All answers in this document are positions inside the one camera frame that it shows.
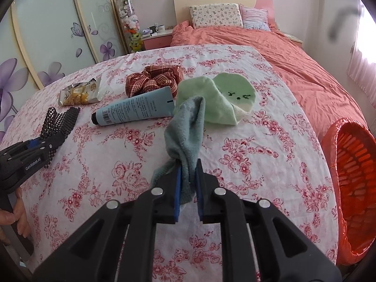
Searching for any black mesh net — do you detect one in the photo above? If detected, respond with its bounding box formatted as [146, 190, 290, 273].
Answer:
[39, 106, 80, 168]

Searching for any clear tube of plush toys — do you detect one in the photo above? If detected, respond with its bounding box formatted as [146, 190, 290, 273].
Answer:
[115, 0, 143, 54]

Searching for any person's left hand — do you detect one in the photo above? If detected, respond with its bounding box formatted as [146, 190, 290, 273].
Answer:
[0, 187, 30, 243]

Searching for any teal sock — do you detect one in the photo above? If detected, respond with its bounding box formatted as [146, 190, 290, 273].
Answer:
[151, 96, 206, 205]

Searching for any floral pillow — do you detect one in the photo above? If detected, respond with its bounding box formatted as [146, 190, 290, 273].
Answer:
[189, 4, 244, 29]

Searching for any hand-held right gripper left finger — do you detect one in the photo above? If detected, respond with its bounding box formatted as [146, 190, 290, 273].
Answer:
[32, 164, 181, 282]

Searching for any light blue cream tube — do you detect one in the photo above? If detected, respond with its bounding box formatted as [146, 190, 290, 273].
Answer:
[91, 86, 176, 127]

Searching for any pink nightstand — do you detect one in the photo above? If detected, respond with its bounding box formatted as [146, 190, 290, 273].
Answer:
[142, 29, 174, 50]

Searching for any red plaid scrunchie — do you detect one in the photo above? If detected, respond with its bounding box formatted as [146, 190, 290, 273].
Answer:
[125, 65, 184, 98]

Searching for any wooden nightstand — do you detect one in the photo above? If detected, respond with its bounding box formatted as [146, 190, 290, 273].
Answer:
[286, 32, 303, 46]

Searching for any green sock with face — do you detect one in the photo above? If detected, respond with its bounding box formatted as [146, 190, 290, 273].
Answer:
[173, 73, 257, 127]

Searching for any pink striped pillow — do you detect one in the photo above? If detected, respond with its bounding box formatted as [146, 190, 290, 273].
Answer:
[239, 4, 271, 31]

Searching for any orange plastic basket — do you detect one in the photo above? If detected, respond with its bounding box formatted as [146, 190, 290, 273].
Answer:
[320, 117, 376, 266]

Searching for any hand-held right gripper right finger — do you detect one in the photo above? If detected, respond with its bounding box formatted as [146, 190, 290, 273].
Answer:
[196, 159, 343, 282]

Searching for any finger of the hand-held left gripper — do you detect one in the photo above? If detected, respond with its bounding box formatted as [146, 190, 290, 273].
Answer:
[29, 133, 68, 157]
[6, 137, 42, 154]

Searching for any flower print sliding wardrobe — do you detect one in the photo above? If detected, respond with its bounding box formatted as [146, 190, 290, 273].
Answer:
[0, 0, 124, 141]

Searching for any bed with salmon duvet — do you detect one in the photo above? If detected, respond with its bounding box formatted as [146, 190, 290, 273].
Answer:
[170, 20, 369, 130]

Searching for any golden snack wrapper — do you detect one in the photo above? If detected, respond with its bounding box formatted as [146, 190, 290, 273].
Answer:
[59, 75, 102, 106]

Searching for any pink sheer curtain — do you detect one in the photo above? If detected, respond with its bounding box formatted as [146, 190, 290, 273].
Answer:
[345, 43, 376, 83]

